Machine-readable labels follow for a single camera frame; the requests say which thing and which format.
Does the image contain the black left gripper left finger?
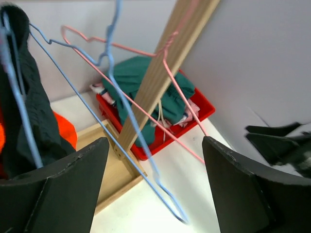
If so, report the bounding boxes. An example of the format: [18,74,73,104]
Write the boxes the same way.
[0,137,109,233]

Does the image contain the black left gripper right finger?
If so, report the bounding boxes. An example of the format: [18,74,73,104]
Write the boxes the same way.
[202,136,311,233]

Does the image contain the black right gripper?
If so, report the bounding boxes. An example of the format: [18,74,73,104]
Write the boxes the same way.
[245,122,311,177]

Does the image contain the dark navy shorts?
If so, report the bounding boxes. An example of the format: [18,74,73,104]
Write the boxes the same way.
[0,4,75,179]

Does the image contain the orange shorts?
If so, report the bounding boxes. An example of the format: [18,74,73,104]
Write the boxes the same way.
[0,100,77,179]

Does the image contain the light blue wire hanger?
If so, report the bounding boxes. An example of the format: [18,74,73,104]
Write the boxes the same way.
[0,12,43,168]
[30,0,189,224]

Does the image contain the pink shark print shorts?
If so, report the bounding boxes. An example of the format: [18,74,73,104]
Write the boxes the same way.
[100,73,200,127]

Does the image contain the green shorts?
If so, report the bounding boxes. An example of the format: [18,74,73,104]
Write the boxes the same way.
[113,56,184,145]

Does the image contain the pink wire hanger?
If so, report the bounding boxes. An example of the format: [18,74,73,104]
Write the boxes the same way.
[60,0,209,165]

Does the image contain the wooden clothes rack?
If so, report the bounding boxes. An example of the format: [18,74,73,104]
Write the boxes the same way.
[75,0,221,216]

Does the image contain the red plastic bin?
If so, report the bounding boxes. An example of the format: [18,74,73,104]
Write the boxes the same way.
[90,83,215,161]

